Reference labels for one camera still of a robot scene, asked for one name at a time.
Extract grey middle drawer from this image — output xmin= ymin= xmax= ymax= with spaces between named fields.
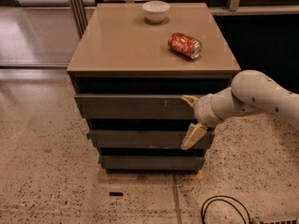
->
xmin=86 ymin=129 xmax=216 ymax=150

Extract grey top drawer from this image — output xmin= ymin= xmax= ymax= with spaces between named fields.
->
xmin=75 ymin=94 xmax=194 ymax=119

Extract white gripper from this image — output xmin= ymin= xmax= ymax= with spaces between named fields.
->
xmin=180 ymin=94 xmax=223 ymax=150

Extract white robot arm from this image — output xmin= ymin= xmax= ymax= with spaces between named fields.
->
xmin=180 ymin=70 xmax=299 ymax=150

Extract grey drawer cabinet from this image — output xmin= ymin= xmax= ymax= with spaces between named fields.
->
xmin=66 ymin=2 xmax=242 ymax=175

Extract red soda can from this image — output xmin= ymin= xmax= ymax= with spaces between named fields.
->
xmin=168 ymin=33 xmax=202 ymax=60

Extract white ceramic bowl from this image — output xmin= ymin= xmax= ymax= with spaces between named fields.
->
xmin=142 ymin=1 xmax=170 ymax=23

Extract grey drawer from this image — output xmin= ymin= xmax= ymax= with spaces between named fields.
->
xmin=75 ymin=94 xmax=194 ymax=119
xmin=86 ymin=129 xmax=216 ymax=150
xmin=99 ymin=156 xmax=205 ymax=171

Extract small black floor object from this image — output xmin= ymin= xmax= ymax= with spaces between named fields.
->
xmin=109 ymin=192 xmax=123 ymax=197

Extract grey power strip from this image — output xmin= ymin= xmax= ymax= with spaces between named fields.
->
xmin=251 ymin=216 xmax=299 ymax=224

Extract black floor cable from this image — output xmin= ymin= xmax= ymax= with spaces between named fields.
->
xmin=200 ymin=195 xmax=251 ymax=224

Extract grey bottom drawer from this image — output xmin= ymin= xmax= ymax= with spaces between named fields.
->
xmin=99 ymin=156 xmax=205 ymax=171

